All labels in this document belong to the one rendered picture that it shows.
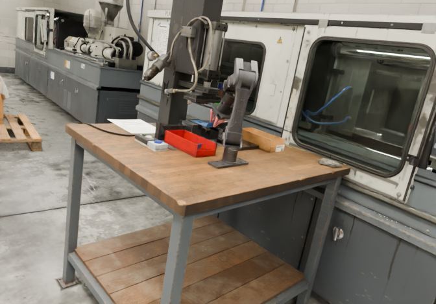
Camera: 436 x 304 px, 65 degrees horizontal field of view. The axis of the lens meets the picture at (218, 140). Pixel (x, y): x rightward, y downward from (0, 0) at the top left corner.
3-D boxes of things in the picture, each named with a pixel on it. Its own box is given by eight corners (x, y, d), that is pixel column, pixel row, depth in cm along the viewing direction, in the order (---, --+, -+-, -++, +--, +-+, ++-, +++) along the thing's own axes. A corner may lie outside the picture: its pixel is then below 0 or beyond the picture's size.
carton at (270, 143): (268, 153, 183) (272, 140, 181) (235, 140, 200) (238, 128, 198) (283, 152, 192) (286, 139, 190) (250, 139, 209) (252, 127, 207)
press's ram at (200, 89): (195, 108, 174) (204, 48, 167) (166, 98, 192) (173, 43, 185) (220, 109, 187) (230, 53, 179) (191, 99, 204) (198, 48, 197)
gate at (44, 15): (29, 50, 694) (30, 10, 675) (35, 51, 700) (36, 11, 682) (39, 55, 631) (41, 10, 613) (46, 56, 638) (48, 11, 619)
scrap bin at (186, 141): (195, 157, 152) (197, 144, 150) (163, 141, 169) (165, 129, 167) (215, 155, 160) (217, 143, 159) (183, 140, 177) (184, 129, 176)
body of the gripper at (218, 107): (219, 106, 179) (226, 95, 175) (229, 120, 174) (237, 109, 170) (210, 106, 175) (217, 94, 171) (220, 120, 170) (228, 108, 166)
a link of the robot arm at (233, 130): (223, 139, 154) (237, 68, 141) (237, 141, 155) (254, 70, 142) (224, 145, 148) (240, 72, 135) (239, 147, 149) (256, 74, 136)
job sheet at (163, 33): (152, 56, 344) (157, 21, 336) (154, 56, 344) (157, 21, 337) (166, 58, 325) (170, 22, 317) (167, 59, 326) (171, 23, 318)
